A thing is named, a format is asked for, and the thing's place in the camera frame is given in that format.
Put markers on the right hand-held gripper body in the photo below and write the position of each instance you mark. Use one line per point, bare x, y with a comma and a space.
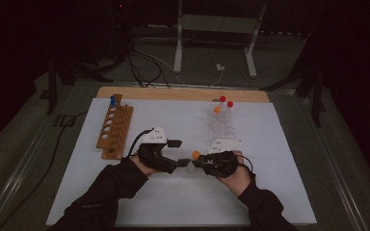
220, 162

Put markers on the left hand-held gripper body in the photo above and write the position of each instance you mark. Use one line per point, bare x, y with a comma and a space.
154, 150

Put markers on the orange capped test tube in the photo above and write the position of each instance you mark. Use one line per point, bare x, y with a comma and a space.
196, 154
217, 109

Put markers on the clear plastic test tube rack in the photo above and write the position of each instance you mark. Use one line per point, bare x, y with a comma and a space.
223, 128

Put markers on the wooden test tube rack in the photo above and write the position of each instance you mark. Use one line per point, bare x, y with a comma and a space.
118, 128

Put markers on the blue capped test tube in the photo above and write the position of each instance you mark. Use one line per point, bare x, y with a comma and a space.
113, 103
112, 97

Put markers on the person's left hand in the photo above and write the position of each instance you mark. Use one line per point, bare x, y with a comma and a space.
143, 166

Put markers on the person's right hand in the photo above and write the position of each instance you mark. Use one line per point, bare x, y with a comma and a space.
234, 181

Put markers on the white table mat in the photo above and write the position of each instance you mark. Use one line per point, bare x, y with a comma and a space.
179, 199

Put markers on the white plug adapter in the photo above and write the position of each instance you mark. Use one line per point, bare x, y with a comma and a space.
220, 67

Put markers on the white metal stand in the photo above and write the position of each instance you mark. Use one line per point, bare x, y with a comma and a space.
179, 48

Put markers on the black stand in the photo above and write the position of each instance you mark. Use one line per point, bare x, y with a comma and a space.
52, 86
316, 102

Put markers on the dark equipment tower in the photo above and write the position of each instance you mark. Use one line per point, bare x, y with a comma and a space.
120, 32

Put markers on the metal floor rail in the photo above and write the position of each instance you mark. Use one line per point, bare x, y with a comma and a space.
340, 179
16, 179

